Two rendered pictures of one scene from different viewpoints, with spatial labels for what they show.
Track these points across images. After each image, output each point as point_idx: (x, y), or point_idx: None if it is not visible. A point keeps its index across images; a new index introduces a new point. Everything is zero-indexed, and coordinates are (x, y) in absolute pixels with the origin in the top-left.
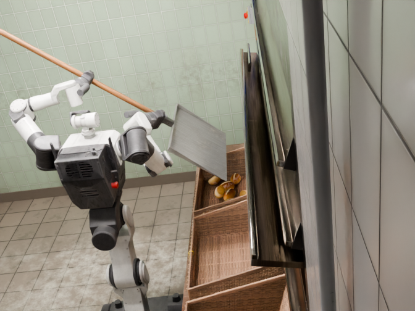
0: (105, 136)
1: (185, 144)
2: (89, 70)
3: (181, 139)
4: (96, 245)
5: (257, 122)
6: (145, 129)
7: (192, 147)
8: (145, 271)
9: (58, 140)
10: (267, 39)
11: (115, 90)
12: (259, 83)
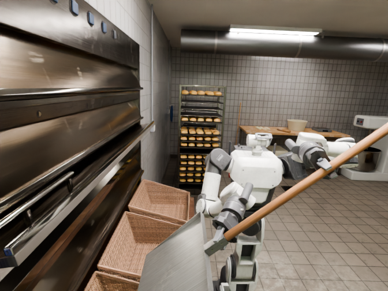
0: (241, 153)
1: (187, 247)
2: (317, 150)
3: (193, 247)
4: None
5: (120, 146)
6: (209, 154)
7: (179, 253)
8: (226, 266)
9: (282, 155)
10: (104, 81)
11: (287, 190)
12: (81, 174)
